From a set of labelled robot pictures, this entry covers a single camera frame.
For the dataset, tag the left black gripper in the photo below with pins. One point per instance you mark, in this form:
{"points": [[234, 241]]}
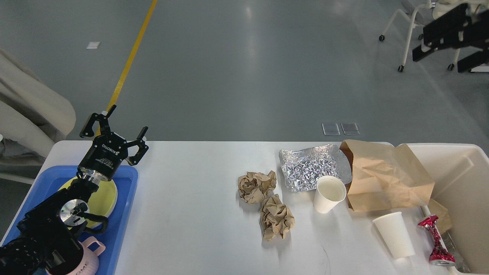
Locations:
{"points": [[105, 156]]}

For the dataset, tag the yellow plastic plate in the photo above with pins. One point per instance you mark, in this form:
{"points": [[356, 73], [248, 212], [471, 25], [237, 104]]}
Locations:
{"points": [[102, 202]]}

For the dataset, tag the pink ceramic mug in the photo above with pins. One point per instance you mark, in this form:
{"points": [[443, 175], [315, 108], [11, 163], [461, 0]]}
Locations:
{"points": [[89, 258]]}

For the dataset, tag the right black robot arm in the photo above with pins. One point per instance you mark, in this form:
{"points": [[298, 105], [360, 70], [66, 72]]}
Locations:
{"points": [[464, 24]]}

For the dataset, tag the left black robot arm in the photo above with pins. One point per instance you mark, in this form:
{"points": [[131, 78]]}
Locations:
{"points": [[49, 232]]}

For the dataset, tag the blue plastic tray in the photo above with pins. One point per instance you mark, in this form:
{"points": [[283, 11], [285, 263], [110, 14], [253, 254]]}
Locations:
{"points": [[56, 178]]}

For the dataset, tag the beige fabric cover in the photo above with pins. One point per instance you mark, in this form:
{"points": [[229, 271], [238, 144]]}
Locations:
{"points": [[33, 116]]}

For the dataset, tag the upper crumpled brown paper ball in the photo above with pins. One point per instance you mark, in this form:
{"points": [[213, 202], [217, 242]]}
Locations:
{"points": [[255, 187]]}

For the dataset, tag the crumpled brown paper ball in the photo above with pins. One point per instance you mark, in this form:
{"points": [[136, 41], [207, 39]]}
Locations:
{"points": [[255, 187], [276, 218]]}

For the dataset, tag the lower crumpled brown paper ball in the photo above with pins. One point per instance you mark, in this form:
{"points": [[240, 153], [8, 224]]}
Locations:
{"points": [[276, 218]]}

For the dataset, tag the crumpled aluminium foil sheet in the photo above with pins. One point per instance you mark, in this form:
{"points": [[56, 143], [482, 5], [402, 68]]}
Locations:
{"points": [[302, 168]]}

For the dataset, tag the left floor socket plate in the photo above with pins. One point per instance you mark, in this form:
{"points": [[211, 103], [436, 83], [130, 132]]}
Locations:
{"points": [[331, 129]]}

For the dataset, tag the floor socket plate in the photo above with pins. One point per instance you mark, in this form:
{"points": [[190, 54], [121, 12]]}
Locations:
{"points": [[331, 129], [350, 128]]}

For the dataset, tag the upright white paper cup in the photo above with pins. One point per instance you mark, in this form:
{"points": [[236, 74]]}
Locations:
{"points": [[330, 191]]}

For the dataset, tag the right floor socket plate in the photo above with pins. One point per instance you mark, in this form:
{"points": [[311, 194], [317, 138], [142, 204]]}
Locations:
{"points": [[350, 128]]}

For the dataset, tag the large brown paper bag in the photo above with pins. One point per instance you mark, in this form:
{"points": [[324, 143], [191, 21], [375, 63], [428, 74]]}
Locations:
{"points": [[385, 177]]}

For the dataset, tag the lying white paper cup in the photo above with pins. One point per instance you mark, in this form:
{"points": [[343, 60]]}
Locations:
{"points": [[394, 232]]}

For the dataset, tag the white office chair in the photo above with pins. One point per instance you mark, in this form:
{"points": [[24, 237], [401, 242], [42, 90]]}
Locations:
{"points": [[422, 15]]}

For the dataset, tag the crushed red can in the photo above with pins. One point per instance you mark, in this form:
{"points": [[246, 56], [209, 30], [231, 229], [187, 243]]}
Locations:
{"points": [[439, 255]]}

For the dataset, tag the white plastic bin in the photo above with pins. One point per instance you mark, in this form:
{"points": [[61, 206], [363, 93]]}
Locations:
{"points": [[460, 172]]}

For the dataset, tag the white floor bar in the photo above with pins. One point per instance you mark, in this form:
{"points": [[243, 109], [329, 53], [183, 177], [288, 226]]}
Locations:
{"points": [[480, 69]]}

